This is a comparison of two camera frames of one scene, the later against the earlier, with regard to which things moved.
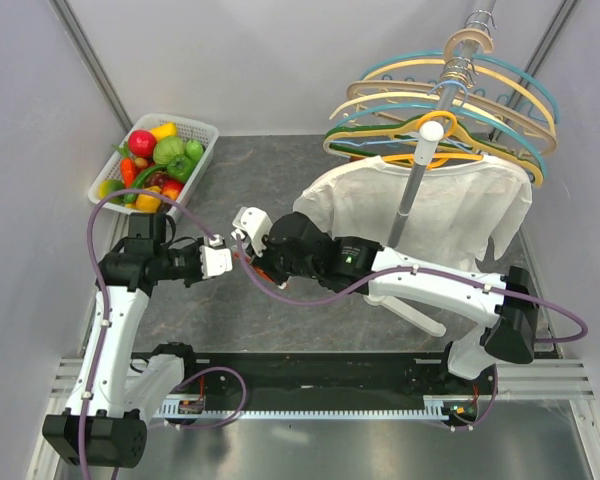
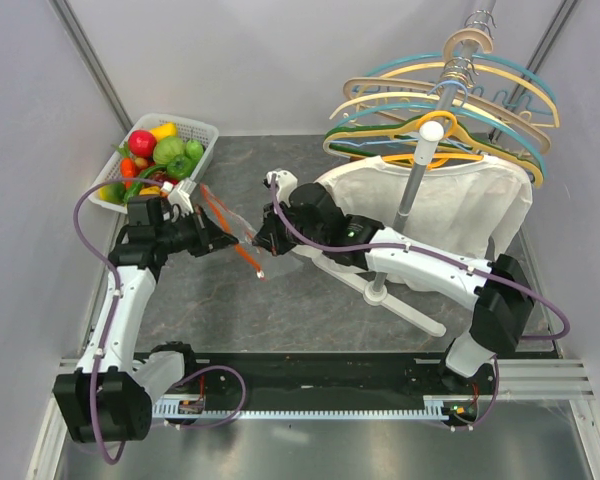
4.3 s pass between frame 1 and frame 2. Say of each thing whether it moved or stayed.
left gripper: moved
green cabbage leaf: stayed
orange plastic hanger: stayed
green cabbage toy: stayed
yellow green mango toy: stayed
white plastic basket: moved
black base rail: stayed
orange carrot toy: stayed
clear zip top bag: moved
